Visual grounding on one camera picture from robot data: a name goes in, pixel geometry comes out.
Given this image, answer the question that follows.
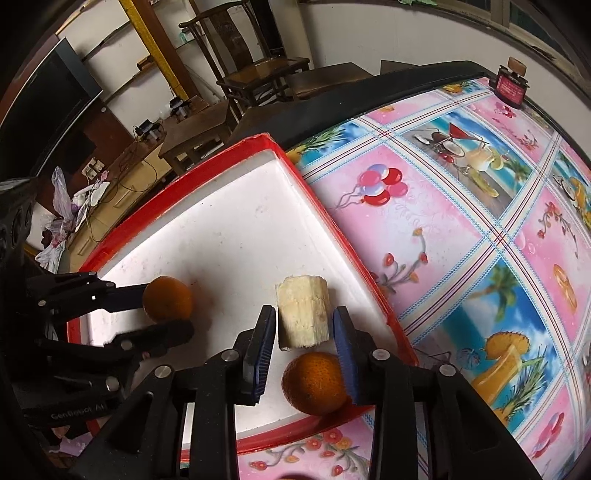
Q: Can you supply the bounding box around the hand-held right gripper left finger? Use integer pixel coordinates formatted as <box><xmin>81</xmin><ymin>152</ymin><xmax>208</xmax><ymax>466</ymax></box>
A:
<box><xmin>69</xmin><ymin>305</ymin><xmax>278</xmax><ymax>480</ymax></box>

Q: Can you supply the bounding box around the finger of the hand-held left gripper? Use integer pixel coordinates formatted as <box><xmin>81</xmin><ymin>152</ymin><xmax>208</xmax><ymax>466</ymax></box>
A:
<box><xmin>36</xmin><ymin>320</ymin><xmax>195</xmax><ymax>394</ymax></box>
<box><xmin>25</xmin><ymin>271</ymin><xmax>149</xmax><ymax>320</ymax></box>

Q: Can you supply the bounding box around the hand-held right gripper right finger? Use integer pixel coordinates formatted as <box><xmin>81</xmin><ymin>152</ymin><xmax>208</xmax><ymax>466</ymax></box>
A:
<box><xmin>332</xmin><ymin>305</ymin><xmax>541</xmax><ymax>480</ymax></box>

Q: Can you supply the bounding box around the orange mandarin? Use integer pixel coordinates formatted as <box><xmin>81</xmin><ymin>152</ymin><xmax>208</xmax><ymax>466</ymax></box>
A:
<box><xmin>141</xmin><ymin>275</ymin><xmax>195</xmax><ymax>322</ymax></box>
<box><xmin>281</xmin><ymin>352</ymin><xmax>349</xmax><ymax>416</ymax></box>

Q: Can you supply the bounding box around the peeled sugarcane piece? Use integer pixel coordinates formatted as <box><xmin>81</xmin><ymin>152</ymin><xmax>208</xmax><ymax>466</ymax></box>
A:
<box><xmin>276</xmin><ymin>275</ymin><xmax>334</xmax><ymax>350</ymax></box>

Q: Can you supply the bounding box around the red and white tray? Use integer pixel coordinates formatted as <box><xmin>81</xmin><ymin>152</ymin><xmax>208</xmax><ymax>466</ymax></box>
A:
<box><xmin>67</xmin><ymin>133</ymin><xmax>420</xmax><ymax>468</ymax></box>

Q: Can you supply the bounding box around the crumpled plastic bag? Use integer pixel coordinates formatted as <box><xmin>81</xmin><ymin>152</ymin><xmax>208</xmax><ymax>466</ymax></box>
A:
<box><xmin>34</xmin><ymin>166</ymin><xmax>112</xmax><ymax>268</ymax></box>

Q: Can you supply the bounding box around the low wooden cabinet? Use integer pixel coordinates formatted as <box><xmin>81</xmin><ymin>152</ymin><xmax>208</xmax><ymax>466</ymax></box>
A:
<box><xmin>60</xmin><ymin>99</ymin><xmax>218</xmax><ymax>273</ymax></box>

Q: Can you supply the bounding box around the pink printed tablecloth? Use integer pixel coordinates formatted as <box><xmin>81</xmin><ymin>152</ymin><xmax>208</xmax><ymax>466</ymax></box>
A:
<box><xmin>180</xmin><ymin>76</ymin><xmax>591</xmax><ymax>480</ymax></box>

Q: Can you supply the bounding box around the small dark wooden table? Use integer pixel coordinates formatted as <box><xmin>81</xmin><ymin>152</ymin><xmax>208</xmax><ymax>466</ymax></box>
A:
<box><xmin>158</xmin><ymin>99</ymin><xmax>241</xmax><ymax>175</ymax></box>

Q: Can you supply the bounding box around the black flat television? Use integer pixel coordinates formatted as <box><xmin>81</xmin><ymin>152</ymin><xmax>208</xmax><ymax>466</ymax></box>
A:
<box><xmin>0</xmin><ymin>37</ymin><xmax>105</xmax><ymax>154</ymax></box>

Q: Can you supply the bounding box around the dark wooden armchair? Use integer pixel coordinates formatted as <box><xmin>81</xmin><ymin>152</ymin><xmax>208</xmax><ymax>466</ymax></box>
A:
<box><xmin>178</xmin><ymin>0</ymin><xmax>311</xmax><ymax>105</ymax></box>

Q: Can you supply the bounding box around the dark wooden stool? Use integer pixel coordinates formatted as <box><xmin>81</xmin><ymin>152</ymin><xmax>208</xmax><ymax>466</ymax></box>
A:
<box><xmin>286</xmin><ymin>62</ymin><xmax>373</xmax><ymax>101</ymax></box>

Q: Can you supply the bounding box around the small red jar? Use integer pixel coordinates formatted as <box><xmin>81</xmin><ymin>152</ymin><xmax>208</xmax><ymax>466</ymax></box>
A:
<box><xmin>493</xmin><ymin>56</ymin><xmax>531</xmax><ymax>110</ymax></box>

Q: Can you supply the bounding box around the wooden wall shelf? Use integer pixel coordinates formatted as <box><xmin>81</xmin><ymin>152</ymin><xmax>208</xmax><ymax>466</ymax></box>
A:
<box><xmin>55</xmin><ymin>0</ymin><xmax>204</xmax><ymax>121</ymax></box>

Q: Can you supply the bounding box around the window frame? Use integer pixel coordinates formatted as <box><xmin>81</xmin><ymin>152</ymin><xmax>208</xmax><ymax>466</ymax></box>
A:
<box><xmin>434</xmin><ymin>0</ymin><xmax>591</xmax><ymax>86</ymax></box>

